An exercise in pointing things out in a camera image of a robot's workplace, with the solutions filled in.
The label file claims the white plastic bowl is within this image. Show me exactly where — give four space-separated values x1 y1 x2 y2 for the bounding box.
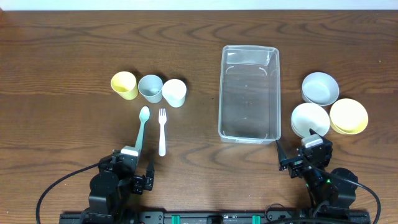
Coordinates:
291 103 330 138

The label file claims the yellow plastic bowl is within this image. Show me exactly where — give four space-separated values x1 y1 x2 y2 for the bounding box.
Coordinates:
329 98 369 134

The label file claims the grey plastic bowl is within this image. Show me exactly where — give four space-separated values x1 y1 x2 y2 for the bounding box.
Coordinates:
302 72 340 106

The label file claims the yellow plastic cup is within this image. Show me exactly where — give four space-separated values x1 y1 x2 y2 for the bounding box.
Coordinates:
111 72 138 100

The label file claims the grey plastic cup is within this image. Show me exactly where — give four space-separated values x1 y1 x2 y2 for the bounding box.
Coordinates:
138 75 163 103

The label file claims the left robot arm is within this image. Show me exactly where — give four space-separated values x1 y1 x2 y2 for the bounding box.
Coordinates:
79 151 155 223

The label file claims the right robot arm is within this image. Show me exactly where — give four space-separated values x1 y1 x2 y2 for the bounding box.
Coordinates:
276 129 358 219

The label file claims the clear plastic container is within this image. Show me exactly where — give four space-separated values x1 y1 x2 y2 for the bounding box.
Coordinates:
218 45 281 144

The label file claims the white plastic fork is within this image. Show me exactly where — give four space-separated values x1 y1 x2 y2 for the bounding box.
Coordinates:
159 108 167 157

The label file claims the mint green plastic spoon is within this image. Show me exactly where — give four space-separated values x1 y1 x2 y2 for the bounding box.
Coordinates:
135 106 150 151

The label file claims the white plastic cup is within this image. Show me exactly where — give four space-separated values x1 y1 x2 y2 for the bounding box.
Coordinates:
162 79 187 108

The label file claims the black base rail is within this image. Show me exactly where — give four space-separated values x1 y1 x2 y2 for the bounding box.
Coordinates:
59 211 371 224

